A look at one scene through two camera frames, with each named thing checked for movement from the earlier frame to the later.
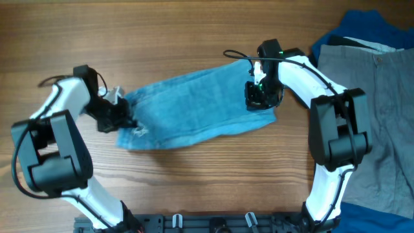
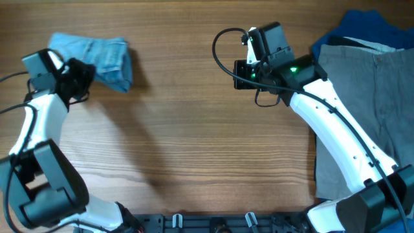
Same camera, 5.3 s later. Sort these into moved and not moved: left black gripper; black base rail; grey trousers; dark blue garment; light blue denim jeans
Moved: light blue denim jeans; left black gripper
Not moved: grey trousers; black base rail; dark blue garment
